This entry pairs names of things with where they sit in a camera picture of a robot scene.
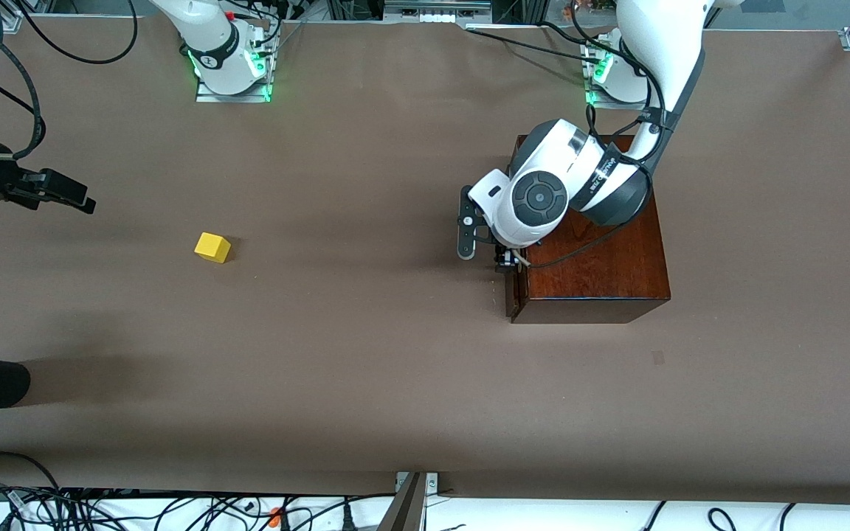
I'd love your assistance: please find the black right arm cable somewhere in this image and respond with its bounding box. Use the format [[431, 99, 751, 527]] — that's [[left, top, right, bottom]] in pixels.
[[0, 29, 46, 160]]

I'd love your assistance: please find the dark brown wooden cabinet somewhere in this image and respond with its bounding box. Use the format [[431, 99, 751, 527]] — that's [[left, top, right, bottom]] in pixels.
[[514, 134, 671, 325]]

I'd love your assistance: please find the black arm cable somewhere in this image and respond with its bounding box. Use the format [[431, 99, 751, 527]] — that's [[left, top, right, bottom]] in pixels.
[[0, 29, 46, 160], [466, 22, 671, 271]]

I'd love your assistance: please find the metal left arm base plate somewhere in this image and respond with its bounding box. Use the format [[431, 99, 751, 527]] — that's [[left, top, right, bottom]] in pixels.
[[585, 81, 663, 111]]

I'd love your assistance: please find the grey metal electronics box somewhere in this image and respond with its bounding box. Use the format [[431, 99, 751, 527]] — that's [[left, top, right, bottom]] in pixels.
[[383, 0, 494, 18]]

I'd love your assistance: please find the black looping cable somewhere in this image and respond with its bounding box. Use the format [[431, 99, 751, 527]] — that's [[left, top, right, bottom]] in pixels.
[[15, 0, 138, 65]]

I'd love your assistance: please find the yellow block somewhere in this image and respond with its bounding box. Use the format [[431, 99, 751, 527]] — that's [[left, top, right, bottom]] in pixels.
[[194, 232, 232, 264]]

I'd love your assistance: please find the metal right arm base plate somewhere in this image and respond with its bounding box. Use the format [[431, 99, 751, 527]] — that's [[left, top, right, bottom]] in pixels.
[[195, 74, 272, 104]]

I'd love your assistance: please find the grey metal corner bracket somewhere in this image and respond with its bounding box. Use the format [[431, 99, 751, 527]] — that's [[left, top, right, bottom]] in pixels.
[[395, 472, 440, 497]]

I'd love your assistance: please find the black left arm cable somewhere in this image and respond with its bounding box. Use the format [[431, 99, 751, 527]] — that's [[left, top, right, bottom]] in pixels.
[[466, 22, 671, 271]]

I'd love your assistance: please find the dark grey metal beam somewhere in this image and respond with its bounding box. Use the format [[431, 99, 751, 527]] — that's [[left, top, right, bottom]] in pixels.
[[377, 472, 428, 531]]

